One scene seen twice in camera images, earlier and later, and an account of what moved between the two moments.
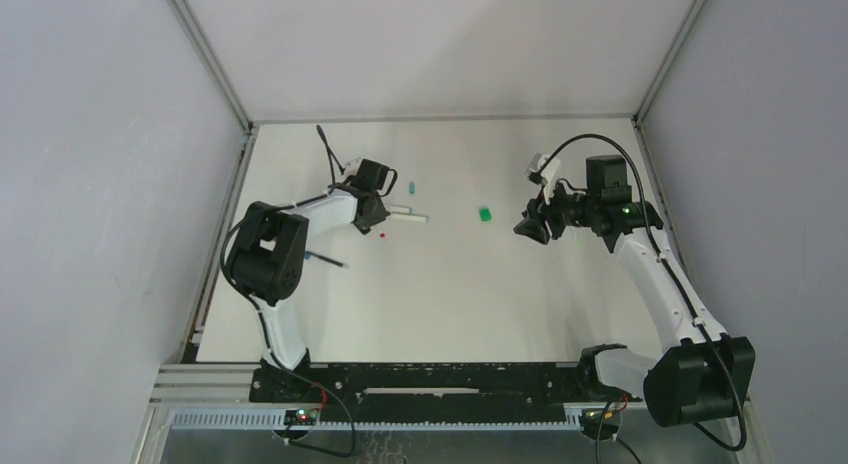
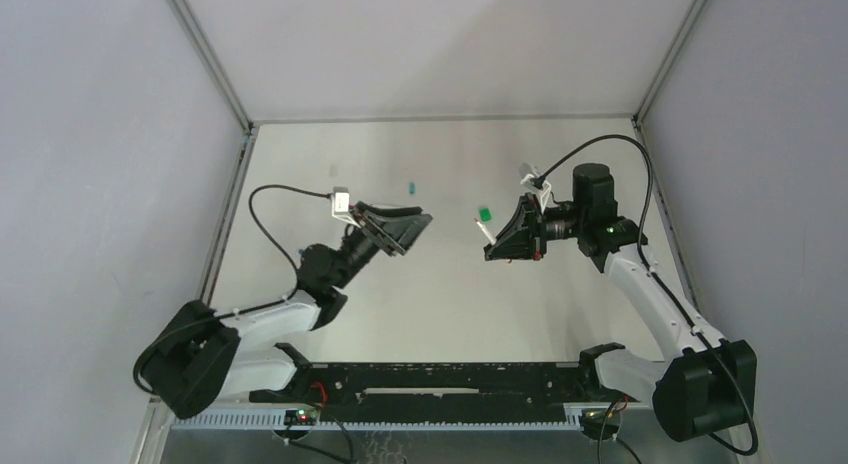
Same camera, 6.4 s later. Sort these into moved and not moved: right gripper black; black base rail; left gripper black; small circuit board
Moved: left gripper black; right gripper black
Not moved: small circuit board; black base rail
